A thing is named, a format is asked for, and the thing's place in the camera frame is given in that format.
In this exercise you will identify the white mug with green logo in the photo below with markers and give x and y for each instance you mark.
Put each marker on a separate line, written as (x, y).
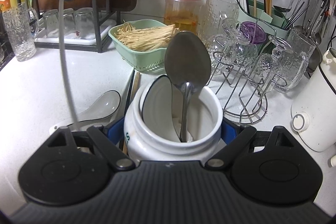
(157, 145)

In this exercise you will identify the textured glass pitcher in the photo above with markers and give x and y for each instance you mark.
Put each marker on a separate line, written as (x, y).
(218, 16)

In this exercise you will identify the tall textured glass mug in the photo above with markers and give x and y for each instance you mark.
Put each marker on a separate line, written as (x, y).
(21, 32)

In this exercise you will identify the red-lidded plastic jar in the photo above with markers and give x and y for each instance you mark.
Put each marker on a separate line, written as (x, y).
(183, 11)

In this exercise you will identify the wooden chopstick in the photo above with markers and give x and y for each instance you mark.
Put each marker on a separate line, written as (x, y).
(136, 85)

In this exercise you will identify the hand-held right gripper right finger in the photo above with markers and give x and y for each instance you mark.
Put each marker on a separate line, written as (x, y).
(229, 132)

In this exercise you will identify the green utensil holder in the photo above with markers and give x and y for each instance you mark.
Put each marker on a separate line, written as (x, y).
(265, 16)

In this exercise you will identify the metal spoon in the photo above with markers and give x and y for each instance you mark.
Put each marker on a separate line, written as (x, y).
(187, 56)

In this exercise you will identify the white drip tray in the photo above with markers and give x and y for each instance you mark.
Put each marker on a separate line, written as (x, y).
(105, 29)

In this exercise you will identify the wide textured glass mug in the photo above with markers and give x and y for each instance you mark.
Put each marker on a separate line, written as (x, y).
(296, 61)

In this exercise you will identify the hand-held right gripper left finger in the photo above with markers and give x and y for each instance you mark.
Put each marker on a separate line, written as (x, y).
(114, 132)

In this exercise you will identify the green plastic basket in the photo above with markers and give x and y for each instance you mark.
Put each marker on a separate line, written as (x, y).
(141, 61)

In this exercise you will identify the white electric pot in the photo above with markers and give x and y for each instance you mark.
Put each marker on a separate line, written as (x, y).
(315, 108)

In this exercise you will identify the metal ladle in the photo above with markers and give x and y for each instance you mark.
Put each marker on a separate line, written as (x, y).
(282, 8)

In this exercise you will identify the black metal rack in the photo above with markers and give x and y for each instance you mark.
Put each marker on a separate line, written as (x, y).
(95, 3)

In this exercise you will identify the small clear glass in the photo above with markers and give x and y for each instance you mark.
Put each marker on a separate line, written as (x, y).
(50, 22)
(68, 20)
(86, 23)

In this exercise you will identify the black sink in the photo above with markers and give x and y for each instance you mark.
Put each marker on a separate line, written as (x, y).
(4, 53)

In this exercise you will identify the crystal goblet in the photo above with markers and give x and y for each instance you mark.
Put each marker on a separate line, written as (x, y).
(279, 56)
(236, 37)

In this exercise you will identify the enoki mushrooms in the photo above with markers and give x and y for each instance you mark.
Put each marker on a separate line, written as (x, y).
(147, 39)

